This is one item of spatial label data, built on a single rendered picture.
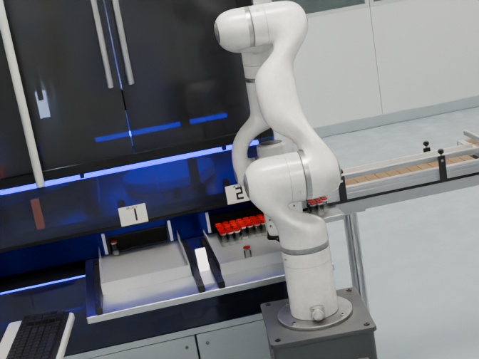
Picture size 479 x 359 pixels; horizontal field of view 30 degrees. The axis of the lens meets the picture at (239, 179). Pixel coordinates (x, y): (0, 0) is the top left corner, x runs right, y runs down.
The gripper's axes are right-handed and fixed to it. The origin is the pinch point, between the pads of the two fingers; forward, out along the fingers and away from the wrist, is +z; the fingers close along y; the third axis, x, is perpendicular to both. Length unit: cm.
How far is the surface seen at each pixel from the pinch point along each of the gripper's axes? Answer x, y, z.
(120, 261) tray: -31, 48, 3
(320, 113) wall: -494, -132, 56
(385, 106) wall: -494, -190, 61
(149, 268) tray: -18.9, 39.5, 3.4
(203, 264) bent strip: -8.6, 23.9, 2.2
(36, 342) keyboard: 5, 73, 9
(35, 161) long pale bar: -24, 66, -35
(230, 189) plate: -31.4, 9.6, -12.7
